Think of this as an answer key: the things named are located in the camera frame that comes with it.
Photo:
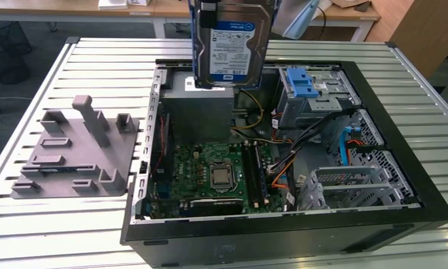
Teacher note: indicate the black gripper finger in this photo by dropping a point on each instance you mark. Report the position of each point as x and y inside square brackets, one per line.
[208, 18]

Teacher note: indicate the hard disk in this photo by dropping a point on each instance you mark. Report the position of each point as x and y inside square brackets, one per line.
[234, 50]

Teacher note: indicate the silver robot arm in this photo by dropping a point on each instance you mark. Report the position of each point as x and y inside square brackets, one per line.
[298, 19]

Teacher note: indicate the grey metal disk bay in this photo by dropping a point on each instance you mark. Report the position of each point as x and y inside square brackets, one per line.
[357, 190]

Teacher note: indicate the small white box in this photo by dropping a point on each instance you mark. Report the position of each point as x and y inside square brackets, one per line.
[140, 2]

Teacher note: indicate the large white box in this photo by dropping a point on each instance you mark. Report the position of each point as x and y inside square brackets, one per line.
[112, 4]

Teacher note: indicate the blue drive latch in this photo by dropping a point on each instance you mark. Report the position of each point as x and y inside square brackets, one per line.
[300, 84]

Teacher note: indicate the wooden desk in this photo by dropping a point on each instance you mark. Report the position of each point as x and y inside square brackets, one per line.
[77, 11]

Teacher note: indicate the grey power supply unit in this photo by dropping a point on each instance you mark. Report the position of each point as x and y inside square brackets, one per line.
[197, 117]

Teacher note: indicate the brown cardboard piece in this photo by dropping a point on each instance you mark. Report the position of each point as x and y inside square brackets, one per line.
[348, 3]

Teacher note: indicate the grey optical drive cage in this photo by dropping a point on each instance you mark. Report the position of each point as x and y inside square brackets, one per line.
[294, 112]

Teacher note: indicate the green motherboard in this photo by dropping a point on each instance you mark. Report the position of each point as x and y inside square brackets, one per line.
[193, 157]

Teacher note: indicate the CPU in socket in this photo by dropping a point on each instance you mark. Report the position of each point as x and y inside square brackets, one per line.
[220, 177]

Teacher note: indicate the RAM stick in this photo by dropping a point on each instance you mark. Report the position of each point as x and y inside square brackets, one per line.
[261, 173]

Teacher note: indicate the wooden cabinet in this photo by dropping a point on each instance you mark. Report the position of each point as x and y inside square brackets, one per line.
[425, 33]

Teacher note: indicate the grey parts rack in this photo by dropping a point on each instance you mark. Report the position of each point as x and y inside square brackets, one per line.
[77, 157]

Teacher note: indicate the black graphics card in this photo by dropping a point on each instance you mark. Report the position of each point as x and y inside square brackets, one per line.
[216, 207]

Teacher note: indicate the black open PC case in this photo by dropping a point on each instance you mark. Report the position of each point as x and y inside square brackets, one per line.
[245, 246]

